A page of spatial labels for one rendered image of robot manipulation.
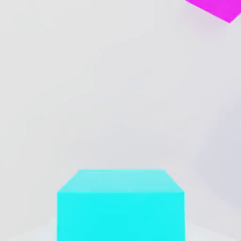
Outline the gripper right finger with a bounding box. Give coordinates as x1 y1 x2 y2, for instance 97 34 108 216
185 220 236 241

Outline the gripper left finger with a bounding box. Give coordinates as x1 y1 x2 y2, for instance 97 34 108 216
16 217 57 241

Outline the small cyan cube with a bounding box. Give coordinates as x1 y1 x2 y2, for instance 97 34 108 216
56 169 185 241

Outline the small magenta cube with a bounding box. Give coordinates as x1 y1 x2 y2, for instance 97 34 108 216
185 0 241 24

